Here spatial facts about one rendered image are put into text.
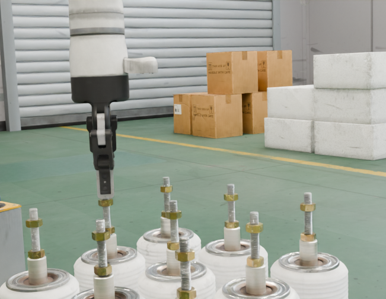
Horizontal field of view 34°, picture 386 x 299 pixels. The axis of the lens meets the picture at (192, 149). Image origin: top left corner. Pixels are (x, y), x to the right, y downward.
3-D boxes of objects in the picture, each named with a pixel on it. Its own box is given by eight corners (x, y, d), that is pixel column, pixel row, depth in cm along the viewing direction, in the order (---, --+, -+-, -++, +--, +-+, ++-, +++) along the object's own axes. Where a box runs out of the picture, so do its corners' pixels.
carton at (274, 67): (292, 89, 475) (292, 50, 471) (268, 91, 462) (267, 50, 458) (268, 89, 500) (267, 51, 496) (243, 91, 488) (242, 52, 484)
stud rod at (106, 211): (113, 244, 84) (109, 189, 83) (107, 245, 83) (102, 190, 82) (109, 242, 85) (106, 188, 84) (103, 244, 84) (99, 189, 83)
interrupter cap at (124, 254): (94, 250, 89) (93, 245, 89) (144, 251, 87) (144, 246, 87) (71, 266, 82) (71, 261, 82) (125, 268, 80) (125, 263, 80)
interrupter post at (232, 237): (242, 248, 87) (241, 225, 86) (239, 253, 85) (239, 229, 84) (225, 247, 87) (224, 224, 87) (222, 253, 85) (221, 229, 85)
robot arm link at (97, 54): (159, 74, 78) (156, 23, 77) (67, 77, 76) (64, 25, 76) (155, 73, 87) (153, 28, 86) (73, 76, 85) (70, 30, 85)
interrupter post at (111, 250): (104, 255, 86) (102, 232, 85) (121, 256, 85) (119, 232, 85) (97, 261, 84) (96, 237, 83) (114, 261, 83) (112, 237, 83)
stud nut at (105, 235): (111, 236, 68) (111, 228, 68) (109, 240, 66) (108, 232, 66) (93, 237, 68) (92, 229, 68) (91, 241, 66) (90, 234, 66)
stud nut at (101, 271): (112, 270, 68) (112, 263, 68) (111, 275, 67) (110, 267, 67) (95, 270, 68) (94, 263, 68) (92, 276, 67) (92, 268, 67)
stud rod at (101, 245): (109, 285, 68) (105, 218, 67) (108, 288, 67) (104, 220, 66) (99, 286, 68) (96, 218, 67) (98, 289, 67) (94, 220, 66)
